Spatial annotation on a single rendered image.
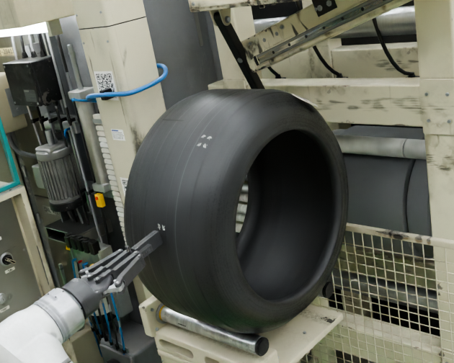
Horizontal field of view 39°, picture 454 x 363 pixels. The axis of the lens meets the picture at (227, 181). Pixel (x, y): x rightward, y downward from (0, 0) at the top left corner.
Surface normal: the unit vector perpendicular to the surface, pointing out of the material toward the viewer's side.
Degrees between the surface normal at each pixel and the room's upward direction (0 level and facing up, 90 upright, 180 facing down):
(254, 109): 43
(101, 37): 90
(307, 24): 90
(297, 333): 0
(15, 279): 90
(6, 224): 90
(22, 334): 49
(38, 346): 58
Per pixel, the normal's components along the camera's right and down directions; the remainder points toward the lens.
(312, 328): -0.18, -0.93
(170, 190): -0.65, -0.16
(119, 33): 0.73, 0.10
